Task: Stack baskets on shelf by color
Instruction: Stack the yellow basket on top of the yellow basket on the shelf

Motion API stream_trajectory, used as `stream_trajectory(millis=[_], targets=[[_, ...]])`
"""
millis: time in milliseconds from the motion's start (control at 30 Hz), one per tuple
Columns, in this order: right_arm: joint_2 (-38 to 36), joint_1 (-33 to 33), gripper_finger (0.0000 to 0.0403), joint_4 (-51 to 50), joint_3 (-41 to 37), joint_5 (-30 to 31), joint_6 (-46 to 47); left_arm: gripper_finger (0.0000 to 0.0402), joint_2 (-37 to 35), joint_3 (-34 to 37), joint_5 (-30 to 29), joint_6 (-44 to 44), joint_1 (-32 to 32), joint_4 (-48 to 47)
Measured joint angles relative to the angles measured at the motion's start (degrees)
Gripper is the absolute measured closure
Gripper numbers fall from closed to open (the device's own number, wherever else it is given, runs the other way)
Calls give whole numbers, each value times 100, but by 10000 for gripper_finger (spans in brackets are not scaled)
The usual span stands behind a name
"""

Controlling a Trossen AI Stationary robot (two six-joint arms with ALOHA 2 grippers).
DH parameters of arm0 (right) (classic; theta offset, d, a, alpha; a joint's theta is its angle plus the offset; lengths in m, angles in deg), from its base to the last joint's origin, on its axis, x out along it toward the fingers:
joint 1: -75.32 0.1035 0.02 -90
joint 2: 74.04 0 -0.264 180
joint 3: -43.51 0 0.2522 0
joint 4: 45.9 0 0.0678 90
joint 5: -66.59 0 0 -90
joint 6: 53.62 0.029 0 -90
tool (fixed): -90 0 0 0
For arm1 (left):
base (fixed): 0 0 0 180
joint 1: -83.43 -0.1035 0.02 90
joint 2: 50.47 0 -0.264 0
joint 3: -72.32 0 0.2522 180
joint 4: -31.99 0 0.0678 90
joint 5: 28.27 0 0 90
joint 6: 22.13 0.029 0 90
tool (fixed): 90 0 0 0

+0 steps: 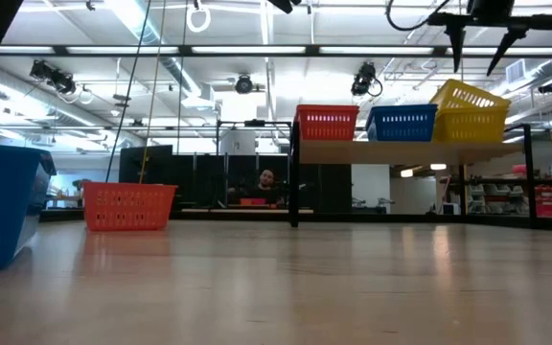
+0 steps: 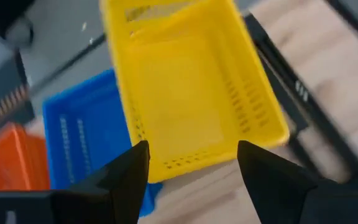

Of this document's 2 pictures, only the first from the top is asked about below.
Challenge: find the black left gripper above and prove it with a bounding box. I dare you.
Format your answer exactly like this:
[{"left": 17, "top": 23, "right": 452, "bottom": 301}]
[{"left": 426, "top": 0, "right": 552, "bottom": 77}]

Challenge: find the white ceiling vent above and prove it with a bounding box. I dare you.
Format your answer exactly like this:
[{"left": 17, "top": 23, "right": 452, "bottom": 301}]
[{"left": 505, "top": 57, "right": 527, "bottom": 85}]

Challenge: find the black metal rack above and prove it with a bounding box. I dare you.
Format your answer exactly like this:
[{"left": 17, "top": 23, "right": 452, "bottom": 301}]
[{"left": 216, "top": 118, "right": 294, "bottom": 159}]

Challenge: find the person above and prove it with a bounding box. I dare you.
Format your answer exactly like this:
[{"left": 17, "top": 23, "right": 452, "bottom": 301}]
[{"left": 227, "top": 167, "right": 289, "bottom": 208}]

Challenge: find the white cylindrical tank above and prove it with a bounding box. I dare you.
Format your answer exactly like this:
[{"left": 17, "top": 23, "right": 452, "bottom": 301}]
[{"left": 219, "top": 129, "right": 257, "bottom": 156}]

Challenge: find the black overhead light bar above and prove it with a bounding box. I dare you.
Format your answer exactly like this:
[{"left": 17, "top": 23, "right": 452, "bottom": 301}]
[{"left": 0, "top": 44, "right": 552, "bottom": 58}]

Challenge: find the black background monitor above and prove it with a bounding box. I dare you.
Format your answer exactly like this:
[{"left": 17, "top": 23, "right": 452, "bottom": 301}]
[{"left": 119, "top": 144, "right": 174, "bottom": 186}]

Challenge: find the black ceiling spotlight pair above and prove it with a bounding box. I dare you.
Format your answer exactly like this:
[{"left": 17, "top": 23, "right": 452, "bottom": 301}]
[{"left": 29, "top": 58, "right": 79, "bottom": 96}]

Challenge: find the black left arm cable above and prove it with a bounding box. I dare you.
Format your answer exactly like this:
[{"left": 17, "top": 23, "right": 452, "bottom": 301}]
[{"left": 384, "top": 0, "right": 451, "bottom": 33}]

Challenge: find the wooden shelf with black frame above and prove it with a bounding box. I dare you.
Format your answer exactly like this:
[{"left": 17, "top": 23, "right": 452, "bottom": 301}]
[{"left": 288, "top": 121, "right": 540, "bottom": 229}]

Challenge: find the black aluminium table frame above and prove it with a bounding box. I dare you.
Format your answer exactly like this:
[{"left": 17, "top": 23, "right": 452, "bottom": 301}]
[{"left": 40, "top": 209, "right": 552, "bottom": 234}]

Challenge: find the black partition wall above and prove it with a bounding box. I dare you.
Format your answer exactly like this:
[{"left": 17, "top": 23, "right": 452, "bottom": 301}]
[{"left": 170, "top": 152, "right": 354, "bottom": 215}]

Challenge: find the white looped hanging cable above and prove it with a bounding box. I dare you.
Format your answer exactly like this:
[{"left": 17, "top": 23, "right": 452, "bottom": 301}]
[{"left": 185, "top": 0, "right": 213, "bottom": 35}]

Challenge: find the silver ceiling duct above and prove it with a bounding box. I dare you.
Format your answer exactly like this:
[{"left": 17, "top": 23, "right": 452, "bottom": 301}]
[{"left": 105, "top": 0, "right": 222, "bottom": 114}]

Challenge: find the black hanging cable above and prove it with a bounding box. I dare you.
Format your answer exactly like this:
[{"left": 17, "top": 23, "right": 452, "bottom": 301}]
[{"left": 106, "top": 0, "right": 153, "bottom": 183}]

